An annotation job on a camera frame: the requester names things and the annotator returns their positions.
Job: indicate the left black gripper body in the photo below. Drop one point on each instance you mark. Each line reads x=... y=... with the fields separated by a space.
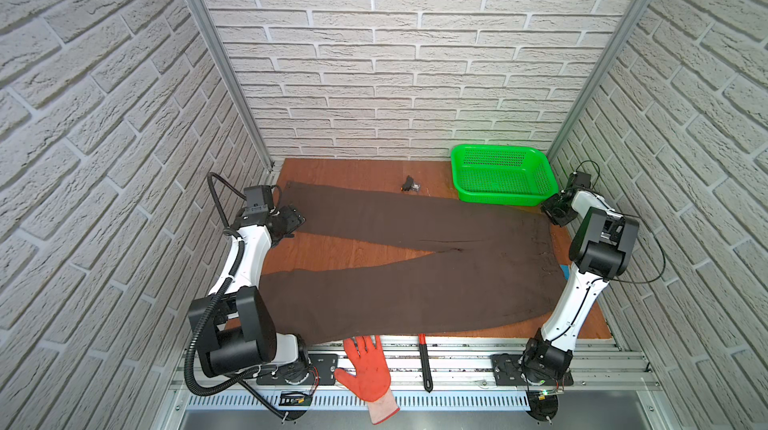
x=292 y=217

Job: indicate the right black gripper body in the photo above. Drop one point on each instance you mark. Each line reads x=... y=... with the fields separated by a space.
x=557 y=212

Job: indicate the brown trousers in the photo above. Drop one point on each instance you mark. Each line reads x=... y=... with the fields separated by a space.
x=478 y=266

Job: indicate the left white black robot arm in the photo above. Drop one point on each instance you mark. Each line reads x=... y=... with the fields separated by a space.
x=237 y=331

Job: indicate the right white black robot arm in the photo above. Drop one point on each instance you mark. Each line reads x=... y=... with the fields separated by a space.
x=600 y=253

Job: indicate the green plastic basket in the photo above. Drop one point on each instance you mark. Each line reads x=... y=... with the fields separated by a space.
x=502 y=174

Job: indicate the small black metal object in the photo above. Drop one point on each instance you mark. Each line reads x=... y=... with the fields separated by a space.
x=410 y=185

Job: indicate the red work glove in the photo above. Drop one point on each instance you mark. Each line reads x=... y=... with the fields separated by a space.
x=371 y=381

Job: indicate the red pipe wrench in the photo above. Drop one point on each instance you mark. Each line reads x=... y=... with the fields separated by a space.
x=427 y=379

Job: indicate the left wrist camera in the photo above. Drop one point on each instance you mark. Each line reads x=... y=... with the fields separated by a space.
x=259 y=198

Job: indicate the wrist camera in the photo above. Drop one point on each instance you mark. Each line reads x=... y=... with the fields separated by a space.
x=579 y=180
x=259 y=198

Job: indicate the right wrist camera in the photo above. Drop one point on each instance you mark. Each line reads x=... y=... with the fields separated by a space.
x=579 y=180

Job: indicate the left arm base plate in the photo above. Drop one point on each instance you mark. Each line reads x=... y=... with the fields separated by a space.
x=316 y=370

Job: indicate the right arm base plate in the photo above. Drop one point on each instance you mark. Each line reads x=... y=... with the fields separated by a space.
x=514 y=370

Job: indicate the aluminium frame rail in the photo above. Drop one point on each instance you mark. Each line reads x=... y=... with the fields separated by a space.
x=464 y=363

